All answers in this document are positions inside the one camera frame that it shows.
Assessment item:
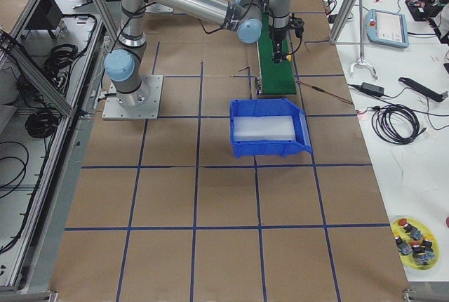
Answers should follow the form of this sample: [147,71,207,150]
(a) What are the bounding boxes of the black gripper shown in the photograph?
[269,13,290,63]

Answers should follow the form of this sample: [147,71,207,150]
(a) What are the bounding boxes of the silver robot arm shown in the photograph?
[105,0,292,107]

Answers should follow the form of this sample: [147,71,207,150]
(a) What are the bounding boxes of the green conveyor belt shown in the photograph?
[257,14,297,97]

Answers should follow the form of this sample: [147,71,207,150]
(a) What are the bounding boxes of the blue plastic bin right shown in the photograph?
[229,98,312,157]

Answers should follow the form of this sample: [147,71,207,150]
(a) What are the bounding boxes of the white foam pad right bin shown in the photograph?
[233,116,295,141]

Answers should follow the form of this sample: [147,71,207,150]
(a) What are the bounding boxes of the grey claw stand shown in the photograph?
[349,0,378,80]

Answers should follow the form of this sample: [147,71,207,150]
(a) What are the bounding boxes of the black power adapter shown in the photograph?
[360,82,384,97]

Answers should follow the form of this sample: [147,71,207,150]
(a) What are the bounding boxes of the teach pendant tablet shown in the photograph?
[365,9,409,48]

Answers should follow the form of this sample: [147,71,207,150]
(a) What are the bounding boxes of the black flat bar tool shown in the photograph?
[398,77,448,103]

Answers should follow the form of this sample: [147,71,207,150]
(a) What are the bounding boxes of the yellow plate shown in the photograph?
[390,217,440,270]

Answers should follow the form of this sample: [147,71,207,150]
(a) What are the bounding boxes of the black wrist camera block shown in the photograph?
[290,15,304,39]

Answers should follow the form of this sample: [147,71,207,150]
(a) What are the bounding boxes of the aluminium frame post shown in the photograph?
[329,0,355,44]

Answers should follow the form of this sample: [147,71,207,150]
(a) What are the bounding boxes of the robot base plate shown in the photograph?
[102,75,163,120]
[145,3,173,14]

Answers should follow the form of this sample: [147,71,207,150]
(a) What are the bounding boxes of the coiled black cable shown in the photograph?
[370,104,422,145]

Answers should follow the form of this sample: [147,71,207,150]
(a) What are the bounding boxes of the aluminium rack frame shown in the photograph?
[1,0,117,301]

